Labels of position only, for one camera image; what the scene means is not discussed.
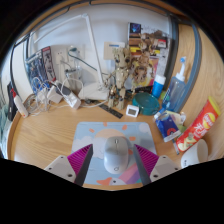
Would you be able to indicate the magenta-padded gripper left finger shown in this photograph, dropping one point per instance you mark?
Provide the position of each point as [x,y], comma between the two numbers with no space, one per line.
[61,166]

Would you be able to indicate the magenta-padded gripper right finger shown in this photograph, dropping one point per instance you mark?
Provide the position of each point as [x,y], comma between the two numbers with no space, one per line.
[162,166]

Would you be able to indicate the grey computer mouse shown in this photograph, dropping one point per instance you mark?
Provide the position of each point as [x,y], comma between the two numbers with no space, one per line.
[116,155]

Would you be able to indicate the pastel printed mouse pad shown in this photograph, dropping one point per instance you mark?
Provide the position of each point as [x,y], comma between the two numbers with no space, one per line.
[90,133]

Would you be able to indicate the white mug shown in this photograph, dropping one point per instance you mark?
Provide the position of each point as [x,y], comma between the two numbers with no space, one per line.
[195,154]

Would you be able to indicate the blue tissue packet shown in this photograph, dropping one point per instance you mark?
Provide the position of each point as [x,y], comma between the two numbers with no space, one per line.
[166,126]

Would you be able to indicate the red yellow chips can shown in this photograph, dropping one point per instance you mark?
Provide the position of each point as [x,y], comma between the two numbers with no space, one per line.
[198,126]

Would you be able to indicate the small white cube clock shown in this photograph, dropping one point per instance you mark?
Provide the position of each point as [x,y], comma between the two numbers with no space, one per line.
[132,111]

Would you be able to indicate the teal round tin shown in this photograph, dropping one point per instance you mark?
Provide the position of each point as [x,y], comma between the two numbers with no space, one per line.
[146,103]

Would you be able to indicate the white pump bottle red cap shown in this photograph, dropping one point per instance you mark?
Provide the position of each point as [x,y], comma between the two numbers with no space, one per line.
[20,106]

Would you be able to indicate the black ruler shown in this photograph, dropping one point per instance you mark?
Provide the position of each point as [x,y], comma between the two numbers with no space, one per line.
[111,111]

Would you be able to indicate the blue spray bottle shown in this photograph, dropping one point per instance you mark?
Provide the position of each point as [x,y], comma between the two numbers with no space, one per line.
[176,91]

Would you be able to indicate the white desk lamp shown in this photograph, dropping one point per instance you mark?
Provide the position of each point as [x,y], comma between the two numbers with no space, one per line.
[93,91]

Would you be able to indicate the clear glass jar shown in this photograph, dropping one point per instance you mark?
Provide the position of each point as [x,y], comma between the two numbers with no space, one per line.
[72,76]

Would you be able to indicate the brown tree figure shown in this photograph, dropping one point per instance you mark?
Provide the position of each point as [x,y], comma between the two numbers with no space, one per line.
[120,76]

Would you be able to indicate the robot model kit box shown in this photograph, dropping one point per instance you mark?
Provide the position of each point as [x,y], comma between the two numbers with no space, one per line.
[41,65]

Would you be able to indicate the colourful printed box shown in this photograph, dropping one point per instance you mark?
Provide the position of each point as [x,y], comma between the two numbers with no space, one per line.
[156,40]

